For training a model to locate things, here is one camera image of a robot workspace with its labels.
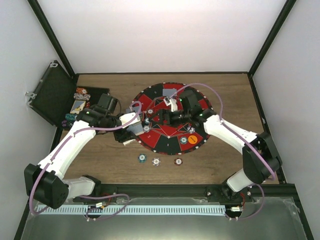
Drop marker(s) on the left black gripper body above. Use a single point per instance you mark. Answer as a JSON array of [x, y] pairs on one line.
[[121, 137]]

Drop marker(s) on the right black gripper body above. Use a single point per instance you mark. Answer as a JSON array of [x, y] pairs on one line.
[[175, 120]]

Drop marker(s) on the blue backed card deck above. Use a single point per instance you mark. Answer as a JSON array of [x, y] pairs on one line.
[[136, 129]]

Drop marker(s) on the brown red 100 chip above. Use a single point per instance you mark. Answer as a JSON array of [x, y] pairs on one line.
[[150, 111]]

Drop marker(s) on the green blue 50 chip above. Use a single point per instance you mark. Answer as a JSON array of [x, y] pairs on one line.
[[147, 121]]

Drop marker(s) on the blue orange 10 chip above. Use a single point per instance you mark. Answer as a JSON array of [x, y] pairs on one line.
[[146, 128]]

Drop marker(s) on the face down card top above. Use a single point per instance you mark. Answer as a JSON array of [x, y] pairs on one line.
[[167, 92]]

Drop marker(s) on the orange big blind button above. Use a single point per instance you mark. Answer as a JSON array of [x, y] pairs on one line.
[[192, 139]]

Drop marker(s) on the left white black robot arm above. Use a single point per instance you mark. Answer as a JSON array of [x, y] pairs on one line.
[[46, 183]]

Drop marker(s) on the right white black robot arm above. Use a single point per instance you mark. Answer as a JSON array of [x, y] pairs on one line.
[[260, 157]]

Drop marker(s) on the round red black poker mat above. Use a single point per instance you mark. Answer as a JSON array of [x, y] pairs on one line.
[[165, 139]]

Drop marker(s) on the green blue chip stack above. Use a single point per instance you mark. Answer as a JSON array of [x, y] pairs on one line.
[[142, 158]]

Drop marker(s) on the card box in case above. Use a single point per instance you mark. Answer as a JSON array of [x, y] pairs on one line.
[[77, 106]]

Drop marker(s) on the chips inside case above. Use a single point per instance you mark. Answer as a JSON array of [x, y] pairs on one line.
[[80, 94]]

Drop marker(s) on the black poker case lid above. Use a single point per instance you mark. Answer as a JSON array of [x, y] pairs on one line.
[[54, 94]]

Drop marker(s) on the light blue slotted rail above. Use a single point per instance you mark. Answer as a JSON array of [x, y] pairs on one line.
[[201, 210]]

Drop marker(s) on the black front mounting rail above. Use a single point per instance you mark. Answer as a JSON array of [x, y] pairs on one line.
[[214, 192]]

